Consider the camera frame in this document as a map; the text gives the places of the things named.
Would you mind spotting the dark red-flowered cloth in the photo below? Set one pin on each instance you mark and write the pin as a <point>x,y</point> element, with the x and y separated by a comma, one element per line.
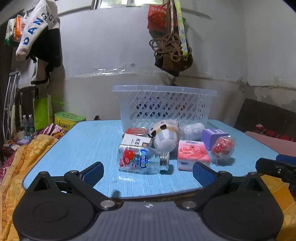
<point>268,132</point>

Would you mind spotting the dark wooden headboard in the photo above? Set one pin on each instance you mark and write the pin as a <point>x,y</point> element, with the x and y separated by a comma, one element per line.
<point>263,113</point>

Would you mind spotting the clear water bottle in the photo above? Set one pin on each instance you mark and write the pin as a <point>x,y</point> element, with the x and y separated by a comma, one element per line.
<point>25,124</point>
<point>31,125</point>

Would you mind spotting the white plastic-wrapped roll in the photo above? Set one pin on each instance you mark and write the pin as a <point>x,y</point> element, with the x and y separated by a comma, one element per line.
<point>193,131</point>

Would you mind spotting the orange patterned blanket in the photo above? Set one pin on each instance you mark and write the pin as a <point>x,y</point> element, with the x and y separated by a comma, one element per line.
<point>20,166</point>

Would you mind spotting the red plastic bag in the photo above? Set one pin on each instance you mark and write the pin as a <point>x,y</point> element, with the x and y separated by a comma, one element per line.
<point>157,16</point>

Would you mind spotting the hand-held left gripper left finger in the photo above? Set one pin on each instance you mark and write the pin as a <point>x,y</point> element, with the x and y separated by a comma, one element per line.
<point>93,173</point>

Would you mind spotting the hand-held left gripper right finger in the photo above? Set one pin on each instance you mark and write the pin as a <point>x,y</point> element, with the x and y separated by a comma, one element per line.
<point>202,173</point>

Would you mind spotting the clear strawberry label bottle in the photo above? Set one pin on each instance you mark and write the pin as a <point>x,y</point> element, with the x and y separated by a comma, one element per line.
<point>138,160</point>

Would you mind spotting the pink mattress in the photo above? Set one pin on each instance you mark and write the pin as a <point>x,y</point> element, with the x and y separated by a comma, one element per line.
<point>266,143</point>

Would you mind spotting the red gold-print box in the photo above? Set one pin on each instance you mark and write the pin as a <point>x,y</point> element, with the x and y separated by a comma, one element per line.
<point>136,131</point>

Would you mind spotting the green shopping bag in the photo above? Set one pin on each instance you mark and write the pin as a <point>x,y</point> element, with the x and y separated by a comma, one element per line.
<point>42,113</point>

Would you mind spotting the purple cube box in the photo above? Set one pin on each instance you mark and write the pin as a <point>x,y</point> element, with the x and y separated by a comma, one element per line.
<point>211,138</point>

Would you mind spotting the white blue-lettered sock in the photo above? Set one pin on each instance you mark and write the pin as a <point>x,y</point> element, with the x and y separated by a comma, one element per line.
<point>34,30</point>

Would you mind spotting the purple floral cloth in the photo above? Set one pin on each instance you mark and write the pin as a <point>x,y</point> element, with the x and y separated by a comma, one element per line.
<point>53,132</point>

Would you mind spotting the pink tissue pack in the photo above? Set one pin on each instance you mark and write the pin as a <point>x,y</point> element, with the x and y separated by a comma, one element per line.
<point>193,154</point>

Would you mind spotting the red candies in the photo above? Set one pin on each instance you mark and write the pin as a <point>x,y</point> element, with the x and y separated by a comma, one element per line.
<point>222,148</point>

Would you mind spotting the metal crutch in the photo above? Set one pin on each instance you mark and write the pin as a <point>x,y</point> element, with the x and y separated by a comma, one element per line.
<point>10,97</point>

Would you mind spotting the white green packet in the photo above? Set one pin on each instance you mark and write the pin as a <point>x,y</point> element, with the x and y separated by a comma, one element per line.
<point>9,32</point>

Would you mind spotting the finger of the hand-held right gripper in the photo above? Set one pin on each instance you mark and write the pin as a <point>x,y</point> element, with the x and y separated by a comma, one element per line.
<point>285,158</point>
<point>268,166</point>

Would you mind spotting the translucent plastic lattice basket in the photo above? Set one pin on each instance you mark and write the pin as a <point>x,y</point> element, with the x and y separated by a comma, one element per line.
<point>161,109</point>

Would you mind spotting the orange snack packet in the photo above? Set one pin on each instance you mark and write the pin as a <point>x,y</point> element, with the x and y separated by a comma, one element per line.
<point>19,27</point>

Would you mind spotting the green tin box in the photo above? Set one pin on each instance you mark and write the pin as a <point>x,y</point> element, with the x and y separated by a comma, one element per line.
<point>69,120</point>

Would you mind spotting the white brown plush ball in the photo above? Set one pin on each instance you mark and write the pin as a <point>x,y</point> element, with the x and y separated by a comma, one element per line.
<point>165,136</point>

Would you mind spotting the white and black carton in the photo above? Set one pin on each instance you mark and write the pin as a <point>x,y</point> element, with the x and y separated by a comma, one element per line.
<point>136,141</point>

